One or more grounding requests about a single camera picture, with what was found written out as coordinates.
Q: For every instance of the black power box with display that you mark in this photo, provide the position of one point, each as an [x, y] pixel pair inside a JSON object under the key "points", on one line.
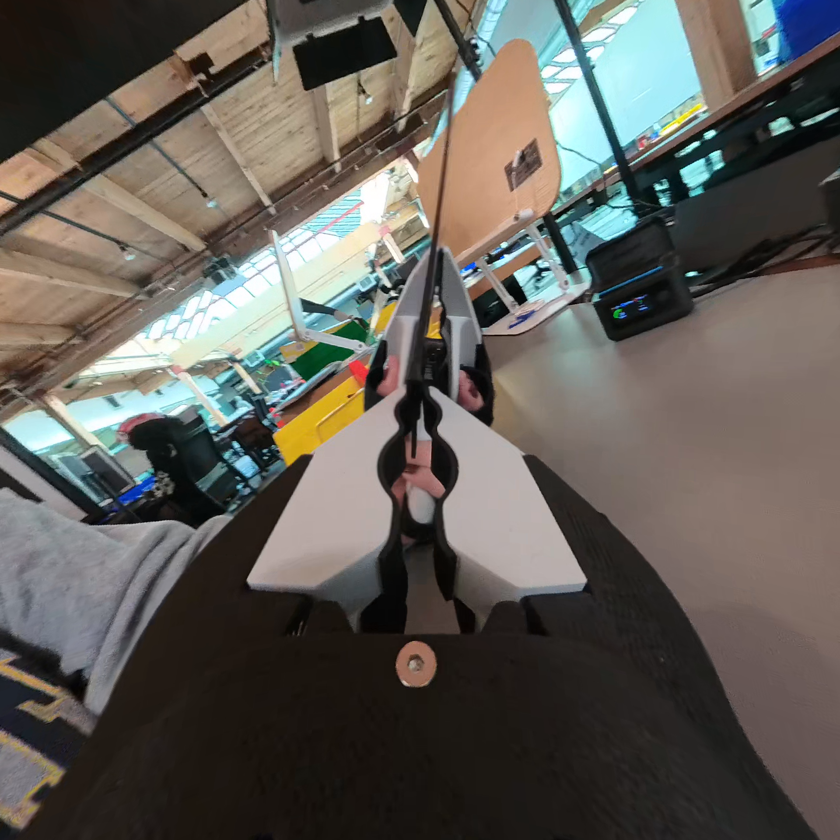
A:
{"points": [[640, 282]]}

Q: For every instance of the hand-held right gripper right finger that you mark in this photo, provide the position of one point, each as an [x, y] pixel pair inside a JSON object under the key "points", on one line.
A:
{"points": [[518, 525]]}

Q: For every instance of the black zip tie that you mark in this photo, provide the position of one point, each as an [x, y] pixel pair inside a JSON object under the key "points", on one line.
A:
{"points": [[421, 328]]}

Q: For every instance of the green plastic box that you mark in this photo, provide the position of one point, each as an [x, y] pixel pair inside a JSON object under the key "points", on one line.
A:
{"points": [[321, 354]]}

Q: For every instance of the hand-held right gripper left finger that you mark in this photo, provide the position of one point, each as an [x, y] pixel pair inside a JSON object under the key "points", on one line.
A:
{"points": [[328, 525]]}

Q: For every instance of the wooden board stand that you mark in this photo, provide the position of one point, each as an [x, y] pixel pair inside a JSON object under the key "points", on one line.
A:
{"points": [[485, 164], [292, 295]]}

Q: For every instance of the grey printed sweatshirt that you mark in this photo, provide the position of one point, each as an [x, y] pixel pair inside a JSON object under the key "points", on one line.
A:
{"points": [[26, 741]]}

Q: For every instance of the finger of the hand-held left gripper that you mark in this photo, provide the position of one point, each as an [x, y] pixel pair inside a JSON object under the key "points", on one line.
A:
{"points": [[403, 334], [463, 328]]}

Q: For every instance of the person's left hand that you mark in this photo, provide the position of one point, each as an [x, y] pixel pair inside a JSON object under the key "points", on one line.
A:
{"points": [[426, 469]]}

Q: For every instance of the person's left forearm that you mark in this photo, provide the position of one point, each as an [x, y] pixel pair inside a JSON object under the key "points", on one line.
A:
{"points": [[98, 571]]}

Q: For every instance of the yellow plastic bin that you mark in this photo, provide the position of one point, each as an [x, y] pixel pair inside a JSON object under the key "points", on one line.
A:
{"points": [[321, 420]]}

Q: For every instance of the blue plastic crate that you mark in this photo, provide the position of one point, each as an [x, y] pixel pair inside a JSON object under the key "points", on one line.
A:
{"points": [[807, 26]]}

